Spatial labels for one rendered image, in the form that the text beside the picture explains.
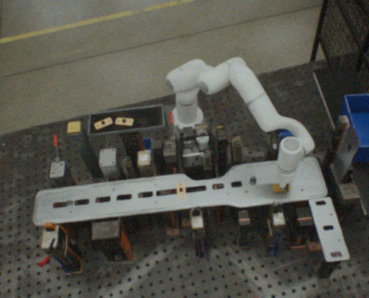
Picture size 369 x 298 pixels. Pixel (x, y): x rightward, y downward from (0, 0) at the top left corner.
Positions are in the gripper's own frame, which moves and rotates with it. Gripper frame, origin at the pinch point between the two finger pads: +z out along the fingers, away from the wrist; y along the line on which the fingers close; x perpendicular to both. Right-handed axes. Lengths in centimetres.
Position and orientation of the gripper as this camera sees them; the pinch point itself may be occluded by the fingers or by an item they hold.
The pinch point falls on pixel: (282, 184)
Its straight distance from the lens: 191.1
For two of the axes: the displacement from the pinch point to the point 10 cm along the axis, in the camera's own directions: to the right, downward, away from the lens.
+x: 9.9, -1.2, -0.3
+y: 0.8, 8.2, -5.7
